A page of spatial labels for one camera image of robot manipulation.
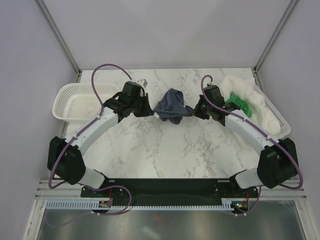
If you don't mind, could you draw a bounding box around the white perforated basket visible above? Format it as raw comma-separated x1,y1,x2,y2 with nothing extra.
51,83,120,123
250,84,291,139

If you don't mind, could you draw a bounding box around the white perforated basket left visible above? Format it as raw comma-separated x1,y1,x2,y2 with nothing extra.
51,83,120,123

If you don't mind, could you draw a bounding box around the white slotted cable duct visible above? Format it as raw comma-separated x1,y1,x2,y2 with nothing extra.
45,198,248,211

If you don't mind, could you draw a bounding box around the green towel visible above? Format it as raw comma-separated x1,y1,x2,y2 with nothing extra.
226,92,253,118

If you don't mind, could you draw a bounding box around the dark blue towel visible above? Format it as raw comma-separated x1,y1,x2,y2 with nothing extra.
153,88,194,125

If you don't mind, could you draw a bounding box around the left aluminium frame post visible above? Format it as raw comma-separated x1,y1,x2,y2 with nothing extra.
34,0,82,76

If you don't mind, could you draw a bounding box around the aluminium frame post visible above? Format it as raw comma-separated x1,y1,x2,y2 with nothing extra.
34,0,82,76
252,0,301,75

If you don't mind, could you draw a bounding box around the right aluminium frame post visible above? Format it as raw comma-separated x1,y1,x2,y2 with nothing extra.
252,0,301,75

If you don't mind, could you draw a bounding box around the white fluffy towel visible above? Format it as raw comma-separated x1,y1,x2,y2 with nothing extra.
219,74,281,137

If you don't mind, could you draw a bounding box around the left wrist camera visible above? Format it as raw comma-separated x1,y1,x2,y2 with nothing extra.
136,79,148,88

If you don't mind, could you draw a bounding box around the white perforated basket right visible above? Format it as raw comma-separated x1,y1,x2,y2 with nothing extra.
250,84,291,139

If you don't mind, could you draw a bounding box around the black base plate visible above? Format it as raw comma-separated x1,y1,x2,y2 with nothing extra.
80,177,260,207

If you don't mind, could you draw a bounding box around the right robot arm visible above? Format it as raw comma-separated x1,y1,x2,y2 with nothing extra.
193,85,303,197

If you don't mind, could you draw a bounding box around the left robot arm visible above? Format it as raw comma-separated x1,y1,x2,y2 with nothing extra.
47,81,154,197

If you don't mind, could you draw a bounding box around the aluminium front rail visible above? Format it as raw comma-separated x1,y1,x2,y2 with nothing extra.
34,180,307,201

